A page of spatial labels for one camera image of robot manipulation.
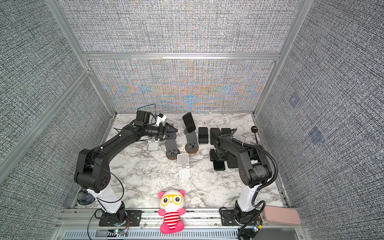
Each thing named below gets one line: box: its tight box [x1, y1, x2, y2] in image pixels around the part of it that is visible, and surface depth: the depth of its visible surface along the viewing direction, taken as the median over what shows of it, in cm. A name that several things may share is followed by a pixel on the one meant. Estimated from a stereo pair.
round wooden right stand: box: [185, 129, 199, 154], surface depth 97 cm
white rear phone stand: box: [148, 136, 159, 151], surface depth 101 cm
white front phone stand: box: [177, 153, 191, 179], surface depth 87 cm
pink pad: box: [263, 206, 301, 225], surface depth 74 cm
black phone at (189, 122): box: [182, 112, 196, 133], surface depth 102 cm
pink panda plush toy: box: [158, 189, 186, 235], surface depth 73 cm
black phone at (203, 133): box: [198, 127, 209, 144], surface depth 105 cm
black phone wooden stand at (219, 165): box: [213, 161, 226, 171], surface depth 92 cm
